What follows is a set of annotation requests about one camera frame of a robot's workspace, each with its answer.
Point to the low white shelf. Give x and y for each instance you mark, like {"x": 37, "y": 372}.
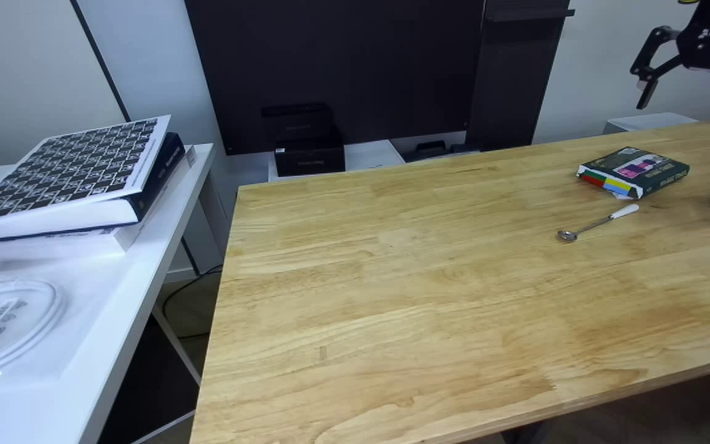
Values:
{"x": 371, "y": 154}

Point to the large dark flat panel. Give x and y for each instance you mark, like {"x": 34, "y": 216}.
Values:
{"x": 330, "y": 58}

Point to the round clear plastic lid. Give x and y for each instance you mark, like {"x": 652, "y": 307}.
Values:
{"x": 1, "y": 324}

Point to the white side table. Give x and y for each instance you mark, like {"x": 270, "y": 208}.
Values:
{"x": 108, "y": 328}

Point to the white flat box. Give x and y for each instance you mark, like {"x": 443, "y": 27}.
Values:
{"x": 648, "y": 121}

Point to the small black device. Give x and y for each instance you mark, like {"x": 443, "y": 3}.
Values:
{"x": 430, "y": 148}

